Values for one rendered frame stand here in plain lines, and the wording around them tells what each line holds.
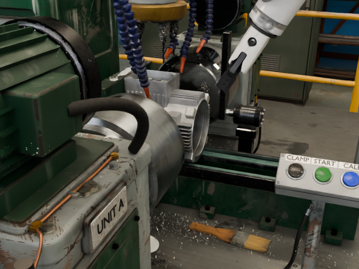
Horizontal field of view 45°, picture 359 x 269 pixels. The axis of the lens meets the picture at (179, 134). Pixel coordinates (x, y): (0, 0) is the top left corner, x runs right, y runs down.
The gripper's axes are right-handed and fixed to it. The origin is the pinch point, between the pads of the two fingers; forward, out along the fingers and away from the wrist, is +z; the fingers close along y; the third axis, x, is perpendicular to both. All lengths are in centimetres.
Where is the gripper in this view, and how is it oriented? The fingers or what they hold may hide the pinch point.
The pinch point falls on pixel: (226, 81)
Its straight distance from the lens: 104.3
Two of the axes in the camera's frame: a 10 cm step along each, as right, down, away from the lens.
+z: -4.8, 7.3, 4.9
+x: -8.1, -5.8, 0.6
